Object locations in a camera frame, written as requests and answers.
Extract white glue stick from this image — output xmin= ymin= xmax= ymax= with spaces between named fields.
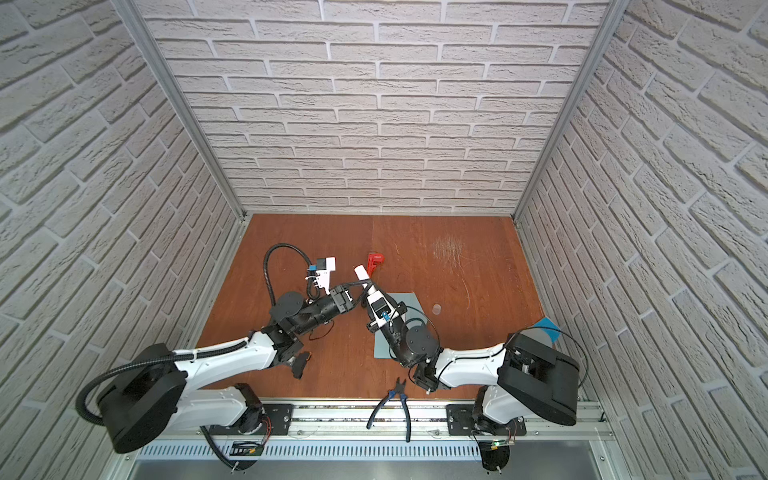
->
xmin=354 ymin=265 xmax=374 ymax=290

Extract small black clip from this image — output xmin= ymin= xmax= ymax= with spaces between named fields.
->
xmin=291 ymin=351 xmax=311 ymax=380

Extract aluminium frame rail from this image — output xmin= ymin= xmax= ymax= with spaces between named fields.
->
xmin=151 ymin=387 xmax=613 ymax=442

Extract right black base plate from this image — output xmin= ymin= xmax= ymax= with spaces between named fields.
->
xmin=445 ymin=403 xmax=527 ymax=438

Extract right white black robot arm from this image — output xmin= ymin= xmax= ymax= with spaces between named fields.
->
xmin=367 ymin=299 xmax=580 ymax=427

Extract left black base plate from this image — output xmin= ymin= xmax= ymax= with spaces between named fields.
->
xmin=208 ymin=403 xmax=294 ymax=436

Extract grey blue work glove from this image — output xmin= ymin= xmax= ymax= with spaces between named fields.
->
xmin=525 ymin=317 xmax=562 ymax=345

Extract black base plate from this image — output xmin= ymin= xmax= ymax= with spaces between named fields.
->
xmin=445 ymin=403 xmax=527 ymax=438
xmin=208 ymin=403 xmax=294 ymax=436

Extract red black pipe wrench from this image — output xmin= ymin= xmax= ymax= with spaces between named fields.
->
xmin=366 ymin=252 xmax=385 ymax=277

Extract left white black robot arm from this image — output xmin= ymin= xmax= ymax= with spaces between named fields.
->
xmin=75 ymin=257 xmax=359 ymax=453

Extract blue black pliers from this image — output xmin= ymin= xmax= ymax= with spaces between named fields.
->
xmin=366 ymin=377 xmax=413 ymax=444

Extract white slotted cable duct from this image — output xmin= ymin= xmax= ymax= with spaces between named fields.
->
xmin=138 ymin=439 xmax=480 ymax=461

